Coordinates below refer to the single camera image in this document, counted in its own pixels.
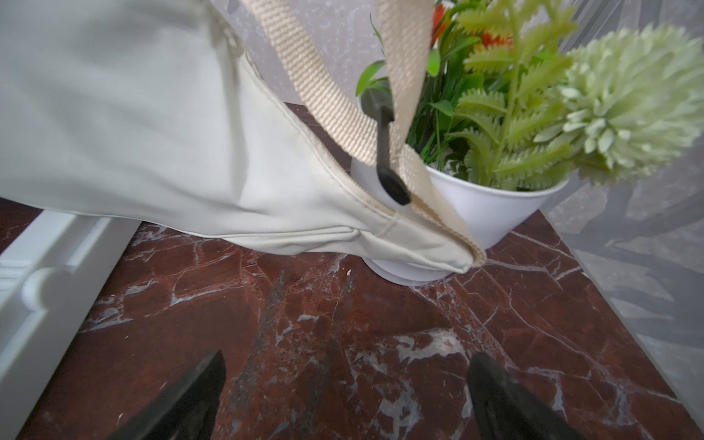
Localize cream bag with brown-striped strap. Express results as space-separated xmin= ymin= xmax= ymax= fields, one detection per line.
xmin=1 ymin=1 xmax=486 ymax=273

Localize white and steel clothes rack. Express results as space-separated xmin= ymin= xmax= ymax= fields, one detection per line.
xmin=1 ymin=211 xmax=140 ymax=439

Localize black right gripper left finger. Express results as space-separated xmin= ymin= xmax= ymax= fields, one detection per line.
xmin=108 ymin=350 xmax=227 ymax=439

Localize white pot with artificial plant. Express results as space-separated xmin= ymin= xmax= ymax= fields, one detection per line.
xmin=356 ymin=1 xmax=703 ymax=258

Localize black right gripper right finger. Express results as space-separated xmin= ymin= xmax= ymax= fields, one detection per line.
xmin=467 ymin=352 xmax=584 ymax=440

